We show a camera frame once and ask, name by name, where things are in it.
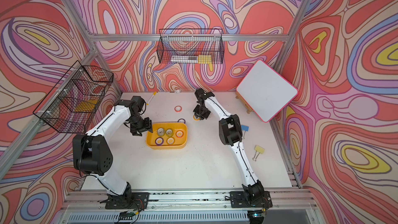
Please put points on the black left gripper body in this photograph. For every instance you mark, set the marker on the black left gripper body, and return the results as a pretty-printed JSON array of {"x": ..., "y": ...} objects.
[{"x": 138, "y": 124}]

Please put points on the yellow white marker pen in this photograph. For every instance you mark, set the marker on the yellow white marker pen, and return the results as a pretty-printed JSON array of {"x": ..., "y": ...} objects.
[{"x": 151, "y": 98}]

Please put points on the clear grey tape roll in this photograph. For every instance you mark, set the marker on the clear grey tape roll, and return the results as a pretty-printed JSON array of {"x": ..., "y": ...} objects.
[{"x": 160, "y": 132}]

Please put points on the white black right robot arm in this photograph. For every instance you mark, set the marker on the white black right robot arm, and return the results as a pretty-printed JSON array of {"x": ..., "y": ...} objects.
[{"x": 231, "y": 135}]

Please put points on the white board pink edge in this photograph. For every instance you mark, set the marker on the white board pink edge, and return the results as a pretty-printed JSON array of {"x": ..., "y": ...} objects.
[{"x": 265, "y": 91}]

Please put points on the purple tape roll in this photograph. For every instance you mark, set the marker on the purple tape roll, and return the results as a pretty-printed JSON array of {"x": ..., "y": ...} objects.
[
  {"x": 181, "y": 120},
  {"x": 159, "y": 141}
]

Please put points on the black wire basket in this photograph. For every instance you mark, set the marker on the black wire basket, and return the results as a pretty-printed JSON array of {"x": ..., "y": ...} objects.
[
  {"x": 168, "y": 47},
  {"x": 79, "y": 83}
]

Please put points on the green circuit board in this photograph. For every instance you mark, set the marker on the green circuit board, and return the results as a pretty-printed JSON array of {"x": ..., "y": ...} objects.
[{"x": 128, "y": 216}]

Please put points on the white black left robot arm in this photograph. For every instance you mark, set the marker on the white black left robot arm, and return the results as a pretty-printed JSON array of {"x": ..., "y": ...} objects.
[{"x": 92, "y": 156}]

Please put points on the aluminium frame post right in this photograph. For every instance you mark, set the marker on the aluminium frame post right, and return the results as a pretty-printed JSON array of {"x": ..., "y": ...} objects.
[{"x": 288, "y": 44}]

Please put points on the yellow block in left basket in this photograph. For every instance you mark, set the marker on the yellow block in left basket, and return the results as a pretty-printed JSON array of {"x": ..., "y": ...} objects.
[{"x": 88, "y": 106}]

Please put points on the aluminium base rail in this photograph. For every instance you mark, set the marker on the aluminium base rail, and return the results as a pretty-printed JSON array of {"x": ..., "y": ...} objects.
[{"x": 200, "y": 206}]

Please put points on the aluminium frame post left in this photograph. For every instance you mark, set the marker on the aluminium frame post left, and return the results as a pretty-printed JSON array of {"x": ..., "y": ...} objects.
[{"x": 94, "y": 53}]

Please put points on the black wire basket back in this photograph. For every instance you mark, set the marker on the black wire basket back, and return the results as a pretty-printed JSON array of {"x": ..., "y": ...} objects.
[{"x": 168, "y": 47}]

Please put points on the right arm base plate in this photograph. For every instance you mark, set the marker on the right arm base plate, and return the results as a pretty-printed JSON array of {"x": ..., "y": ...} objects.
[{"x": 238, "y": 200}]

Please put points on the items in back basket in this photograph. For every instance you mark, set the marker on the items in back basket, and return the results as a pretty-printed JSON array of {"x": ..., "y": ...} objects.
[{"x": 200, "y": 59}]

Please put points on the yellow-green tape roll table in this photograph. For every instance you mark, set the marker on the yellow-green tape roll table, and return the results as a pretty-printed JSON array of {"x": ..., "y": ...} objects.
[{"x": 169, "y": 132}]

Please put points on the blue binder clip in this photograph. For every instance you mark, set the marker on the blue binder clip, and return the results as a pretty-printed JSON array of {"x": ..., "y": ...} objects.
[{"x": 244, "y": 129}]

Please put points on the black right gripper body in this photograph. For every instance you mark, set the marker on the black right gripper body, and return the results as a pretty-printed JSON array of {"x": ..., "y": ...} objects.
[{"x": 202, "y": 111}]

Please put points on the yellow plastic storage box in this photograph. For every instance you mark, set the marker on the yellow plastic storage box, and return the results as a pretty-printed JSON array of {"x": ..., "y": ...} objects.
[{"x": 176, "y": 126}]

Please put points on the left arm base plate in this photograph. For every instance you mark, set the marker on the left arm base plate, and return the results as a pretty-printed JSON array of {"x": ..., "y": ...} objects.
[{"x": 136, "y": 200}]

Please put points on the aluminium frame post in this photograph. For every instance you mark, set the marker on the aluminium frame post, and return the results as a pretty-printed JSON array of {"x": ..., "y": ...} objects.
[
  {"x": 94, "y": 53},
  {"x": 288, "y": 44}
]

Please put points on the yellow-orange tape roll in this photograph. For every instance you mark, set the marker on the yellow-orange tape roll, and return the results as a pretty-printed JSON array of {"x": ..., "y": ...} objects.
[{"x": 170, "y": 141}]

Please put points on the black wire basket left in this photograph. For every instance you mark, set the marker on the black wire basket left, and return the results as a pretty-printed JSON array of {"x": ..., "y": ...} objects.
[{"x": 79, "y": 83}]

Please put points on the yellow binder clip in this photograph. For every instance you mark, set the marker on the yellow binder clip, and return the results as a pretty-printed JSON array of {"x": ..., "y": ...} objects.
[{"x": 258, "y": 151}]

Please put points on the red tape roll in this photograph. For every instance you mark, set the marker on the red tape roll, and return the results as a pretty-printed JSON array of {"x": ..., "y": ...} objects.
[
  {"x": 178, "y": 109},
  {"x": 179, "y": 134}
]

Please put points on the wooden board easel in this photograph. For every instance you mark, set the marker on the wooden board easel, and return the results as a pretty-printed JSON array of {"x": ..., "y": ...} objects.
[{"x": 246, "y": 105}]

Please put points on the aluminium frame crossbar back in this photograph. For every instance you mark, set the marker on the aluminium frame crossbar back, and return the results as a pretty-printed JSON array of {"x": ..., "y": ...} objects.
[{"x": 156, "y": 37}]

